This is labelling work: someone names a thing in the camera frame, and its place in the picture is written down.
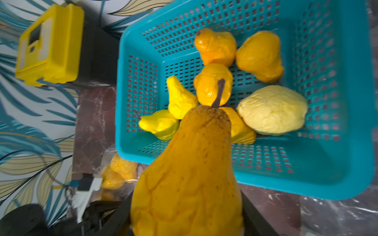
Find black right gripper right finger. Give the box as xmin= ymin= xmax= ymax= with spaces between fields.
xmin=241 ymin=191 xmax=279 ymax=236

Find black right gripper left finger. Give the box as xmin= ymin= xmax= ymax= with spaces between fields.
xmin=98 ymin=192 xmax=133 ymax=236

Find dotted zip-top bag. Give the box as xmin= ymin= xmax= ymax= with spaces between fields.
xmin=92 ymin=145 xmax=148 ymax=202

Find orange fruits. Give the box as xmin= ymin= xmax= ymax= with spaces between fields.
xmin=100 ymin=153 xmax=138 ymax=202

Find large orange brown-stem pear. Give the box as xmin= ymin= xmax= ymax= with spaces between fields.
xmin=131 ymin=79 xmax=245 ymax=236

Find yellow fruit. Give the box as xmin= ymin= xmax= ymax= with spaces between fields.
xmin=220 ymin=107 xmax=257 ymax=145

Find yellow pear long neck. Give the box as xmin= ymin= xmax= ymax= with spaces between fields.
xmin=166 ymin=76 xmax=198 ymax=120

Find orange pear from bag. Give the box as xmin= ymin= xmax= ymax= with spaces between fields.
xmin=194 ymin=64 xmax=233 ymax=106

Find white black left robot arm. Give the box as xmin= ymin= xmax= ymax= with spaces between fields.
xmin=1 ymin=201 xmax=120 ymax=236

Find yellow black toolbox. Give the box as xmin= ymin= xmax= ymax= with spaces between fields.
xmin=15 ymin=4 xmax=119 ymax=89

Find teal plastic basket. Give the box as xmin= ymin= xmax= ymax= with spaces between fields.
xmin=115 ymin=1 xmax=378 ymax=200

